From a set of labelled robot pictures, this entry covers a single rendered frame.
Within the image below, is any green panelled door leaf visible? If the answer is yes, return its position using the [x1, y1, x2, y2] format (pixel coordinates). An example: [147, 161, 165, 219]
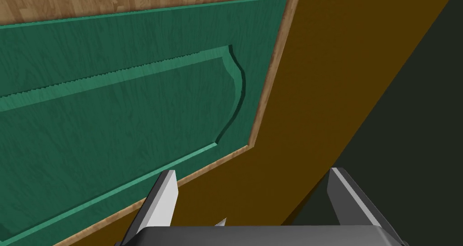
[0, 0, 288, 246]

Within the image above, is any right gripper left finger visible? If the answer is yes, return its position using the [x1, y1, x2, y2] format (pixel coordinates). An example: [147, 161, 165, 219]
[124, 169, 180, 242]

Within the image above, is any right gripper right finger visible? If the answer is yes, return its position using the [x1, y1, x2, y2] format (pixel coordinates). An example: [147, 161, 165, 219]
[326, 167, 398, 234]

